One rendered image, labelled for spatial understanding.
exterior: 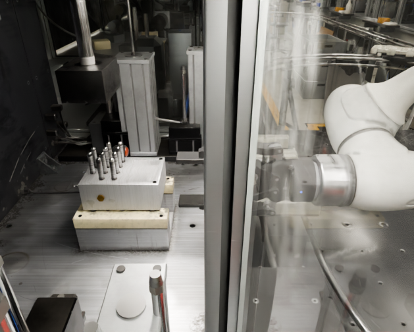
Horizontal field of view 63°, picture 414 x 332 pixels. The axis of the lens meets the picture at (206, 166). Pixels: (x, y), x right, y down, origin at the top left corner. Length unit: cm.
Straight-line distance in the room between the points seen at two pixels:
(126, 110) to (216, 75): 55
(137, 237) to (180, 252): 7
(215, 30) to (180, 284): 38
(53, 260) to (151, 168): 22
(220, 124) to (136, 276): 15
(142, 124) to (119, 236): 32
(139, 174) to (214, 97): 32
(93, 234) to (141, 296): 31
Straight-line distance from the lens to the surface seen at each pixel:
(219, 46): 26
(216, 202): 32
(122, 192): 55
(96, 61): 53
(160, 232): 56
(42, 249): 65
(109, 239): 59
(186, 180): 76
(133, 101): 79
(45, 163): 87
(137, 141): 83
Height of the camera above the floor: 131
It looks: 29 degrees down
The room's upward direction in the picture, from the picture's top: straight up
